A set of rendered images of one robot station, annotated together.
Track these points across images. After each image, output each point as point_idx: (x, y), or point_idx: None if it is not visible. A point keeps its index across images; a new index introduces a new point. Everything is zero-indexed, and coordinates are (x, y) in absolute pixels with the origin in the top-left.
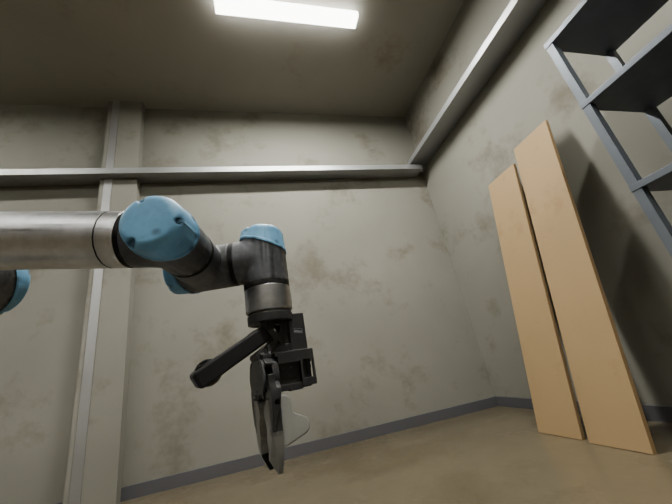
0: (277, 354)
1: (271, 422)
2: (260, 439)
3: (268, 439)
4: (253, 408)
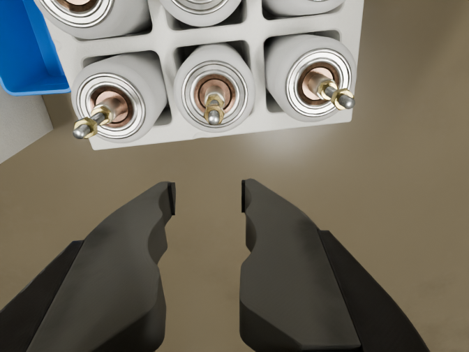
0: None
1: (58, 265)
2: (248, 209)
3: (144, 217)
4: (364, 298)
